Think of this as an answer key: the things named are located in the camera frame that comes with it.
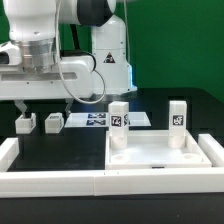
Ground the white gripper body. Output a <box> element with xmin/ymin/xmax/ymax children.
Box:
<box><xmin>0</xmin><ymin>55</ymin><xmax>95</xmax><ymax>100</ymax></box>

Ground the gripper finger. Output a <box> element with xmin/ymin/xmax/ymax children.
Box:
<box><xmin>65</xmin><ymin>98</ymin><xmax>74</xmax><ymax>117</ymax></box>
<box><xmin>14</xmin><ymin>100</ymin><xmax>27</xmax><ymax>117</ymax></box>

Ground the white square tabletop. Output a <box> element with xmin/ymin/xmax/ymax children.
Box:
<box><xmin>105</xmin><ymin>130</ymin><xmax>212</xmax><ymax>170</ymax></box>

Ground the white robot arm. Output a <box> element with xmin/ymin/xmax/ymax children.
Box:
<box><xmin>0</xmin><ymin>0</ymin><xmax>137</xmax><ymax>111</ymax></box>

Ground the white fiducial marker sheet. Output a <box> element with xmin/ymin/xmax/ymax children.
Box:
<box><xmin>65</xmin><ymin>112</ymin><xmax>151</xmax><ymax>128</ymax></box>

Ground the white U-shaped obstacle fence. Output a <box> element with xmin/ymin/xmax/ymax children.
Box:
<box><xmin>0</xmin><ymin>134</ymin><xmax>224</xmax><ymax>198</ymax></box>

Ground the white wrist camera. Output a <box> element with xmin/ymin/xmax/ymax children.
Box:
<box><xmin>0</xmin><ymin>41</ymin><xmax>22</xmax><ymax>66</ymax></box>

